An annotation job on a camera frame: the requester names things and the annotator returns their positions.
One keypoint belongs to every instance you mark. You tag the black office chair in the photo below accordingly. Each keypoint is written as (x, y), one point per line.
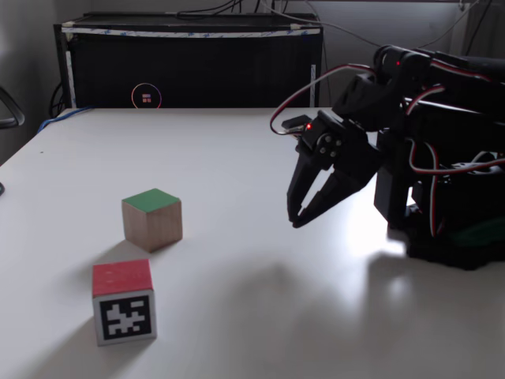
(13, 112)

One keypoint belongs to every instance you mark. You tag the red blue wooden marker cube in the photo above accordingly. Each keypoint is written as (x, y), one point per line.
(122, 280)

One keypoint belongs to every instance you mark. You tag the black cabinet with taped edges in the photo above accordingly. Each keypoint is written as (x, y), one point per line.
(197, 67)

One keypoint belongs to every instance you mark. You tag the black gripper camera mount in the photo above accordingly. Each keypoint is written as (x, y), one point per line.
(294, 124)

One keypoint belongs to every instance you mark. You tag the green top wooden cube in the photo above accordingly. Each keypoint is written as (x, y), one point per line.
(152, 221)

